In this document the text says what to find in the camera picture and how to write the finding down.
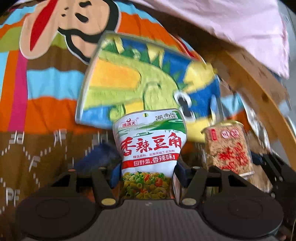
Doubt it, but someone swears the brown red crispy snack pack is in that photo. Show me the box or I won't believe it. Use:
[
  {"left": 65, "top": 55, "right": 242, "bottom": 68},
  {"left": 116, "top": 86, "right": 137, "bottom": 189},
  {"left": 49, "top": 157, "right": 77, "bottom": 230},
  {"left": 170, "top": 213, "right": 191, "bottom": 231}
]
[{"left": 202, "top": 120, "right": 254, "bottom": 177}]

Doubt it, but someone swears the white green bean snack bag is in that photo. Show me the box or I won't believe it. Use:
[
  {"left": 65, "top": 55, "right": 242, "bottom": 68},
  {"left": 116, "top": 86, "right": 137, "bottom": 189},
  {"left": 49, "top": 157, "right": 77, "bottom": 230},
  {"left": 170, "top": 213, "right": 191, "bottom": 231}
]
[{"left": 113, "top": 108, "right": 187, "bottom": 200}]

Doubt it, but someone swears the metal tray with dinosaur print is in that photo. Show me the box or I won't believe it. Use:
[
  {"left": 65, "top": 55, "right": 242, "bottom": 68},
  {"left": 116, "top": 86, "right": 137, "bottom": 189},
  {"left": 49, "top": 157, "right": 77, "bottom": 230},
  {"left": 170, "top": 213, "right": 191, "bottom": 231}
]
[{"left": 75, "top": 31, "right": 220, "bottom": 142}]

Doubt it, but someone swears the colourful cartoon monkey blanket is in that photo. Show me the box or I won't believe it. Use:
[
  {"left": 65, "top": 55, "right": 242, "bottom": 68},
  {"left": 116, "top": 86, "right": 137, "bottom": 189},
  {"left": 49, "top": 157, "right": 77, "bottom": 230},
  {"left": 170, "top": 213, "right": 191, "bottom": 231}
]
[{"left": 0, "top": 0, "right": 273, "bottom": 241}]

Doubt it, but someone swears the pink bed sheet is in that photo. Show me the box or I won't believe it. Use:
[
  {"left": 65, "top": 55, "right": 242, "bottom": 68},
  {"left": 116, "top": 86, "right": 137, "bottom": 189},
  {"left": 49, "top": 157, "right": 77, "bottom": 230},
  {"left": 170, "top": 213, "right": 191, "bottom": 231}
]
[{"left": 137, "top": 0, "right": 290, "bottom": 79}]

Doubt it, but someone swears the curved wooden bed rail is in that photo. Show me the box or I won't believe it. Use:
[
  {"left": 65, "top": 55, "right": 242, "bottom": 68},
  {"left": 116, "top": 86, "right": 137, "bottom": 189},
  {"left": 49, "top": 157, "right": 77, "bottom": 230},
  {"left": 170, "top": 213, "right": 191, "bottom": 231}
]
[{"left": 203, "top": 50, "right": 295, "bottom": 169}]

